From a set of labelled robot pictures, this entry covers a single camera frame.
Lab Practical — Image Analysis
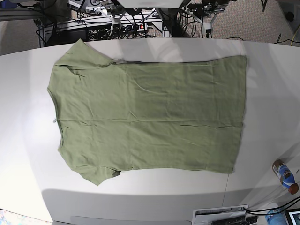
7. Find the green T-shirt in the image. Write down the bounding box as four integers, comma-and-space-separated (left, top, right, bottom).
47, 40, 247, 185

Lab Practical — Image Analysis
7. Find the white tray with black device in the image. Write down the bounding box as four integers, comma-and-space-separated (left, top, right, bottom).
192, 204, 249, 225

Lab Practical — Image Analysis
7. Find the brown bottle blue label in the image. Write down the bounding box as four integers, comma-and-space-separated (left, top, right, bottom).
272, 160, 299, 195

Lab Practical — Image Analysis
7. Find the blue water bottle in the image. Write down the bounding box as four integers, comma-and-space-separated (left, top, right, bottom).
265, 209, 288, 225

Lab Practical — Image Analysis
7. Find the laptop screen corner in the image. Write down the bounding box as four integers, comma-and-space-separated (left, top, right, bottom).
285, 209, 300, 225

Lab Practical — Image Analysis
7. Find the white power strip red switch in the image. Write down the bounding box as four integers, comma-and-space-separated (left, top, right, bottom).
113, 23, 148, 32

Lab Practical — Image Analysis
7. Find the yellow floor cable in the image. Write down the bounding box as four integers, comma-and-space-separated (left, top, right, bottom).
289, 23, 300, 47

